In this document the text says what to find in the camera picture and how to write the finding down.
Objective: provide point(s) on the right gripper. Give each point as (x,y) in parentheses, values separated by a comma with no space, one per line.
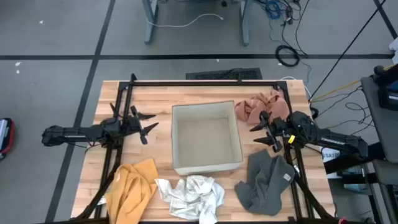
(278,129)

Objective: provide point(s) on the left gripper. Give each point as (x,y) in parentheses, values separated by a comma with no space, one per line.
(133,124)

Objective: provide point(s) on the dark grey waffle towel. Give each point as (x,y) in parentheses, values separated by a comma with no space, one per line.
(264,186)

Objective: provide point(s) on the beige fabric storage box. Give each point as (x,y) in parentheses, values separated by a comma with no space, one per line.
(206,140)

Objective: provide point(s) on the mustard yellow towel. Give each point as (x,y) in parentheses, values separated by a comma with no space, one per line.
(132,193)

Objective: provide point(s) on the white plaid towel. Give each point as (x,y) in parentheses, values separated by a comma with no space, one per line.
(192,196)

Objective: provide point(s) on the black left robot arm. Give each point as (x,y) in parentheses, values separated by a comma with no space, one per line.
(77,133)

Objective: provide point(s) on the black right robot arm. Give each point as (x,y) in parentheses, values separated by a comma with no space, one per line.
(335,141)

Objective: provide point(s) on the salmon pink towel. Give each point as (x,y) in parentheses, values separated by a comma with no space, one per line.
(248,109)

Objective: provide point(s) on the white printed paper label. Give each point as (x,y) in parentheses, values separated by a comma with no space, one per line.
(329,155)

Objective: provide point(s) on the black perforated floor mat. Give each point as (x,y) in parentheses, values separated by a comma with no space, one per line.
(224,74)

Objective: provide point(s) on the grey desk leg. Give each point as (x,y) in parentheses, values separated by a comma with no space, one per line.
(150,28)
(245,31)

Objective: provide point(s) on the long straight black pole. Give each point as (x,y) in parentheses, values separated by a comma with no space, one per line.
(342,57)

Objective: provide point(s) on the black cart beam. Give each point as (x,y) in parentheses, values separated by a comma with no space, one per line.
(373,152)

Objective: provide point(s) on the red clamp knob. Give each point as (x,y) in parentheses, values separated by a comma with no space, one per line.
(343,221)

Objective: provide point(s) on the grey side cart top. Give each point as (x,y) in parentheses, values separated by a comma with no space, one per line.
(382,124)

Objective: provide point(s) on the black power adapter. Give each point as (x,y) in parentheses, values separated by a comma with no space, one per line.
(289,14)

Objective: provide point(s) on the grey metal stand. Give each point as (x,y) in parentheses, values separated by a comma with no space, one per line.
(385,169)

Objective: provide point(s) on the black device on cart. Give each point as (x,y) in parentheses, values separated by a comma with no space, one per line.
(388,93)

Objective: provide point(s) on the red and black bag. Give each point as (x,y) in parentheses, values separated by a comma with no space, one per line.
(4,133)

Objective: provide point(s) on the white object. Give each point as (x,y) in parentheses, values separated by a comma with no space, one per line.
(395,46)

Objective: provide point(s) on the black metal table frame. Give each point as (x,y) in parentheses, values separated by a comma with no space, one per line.
(149,83)

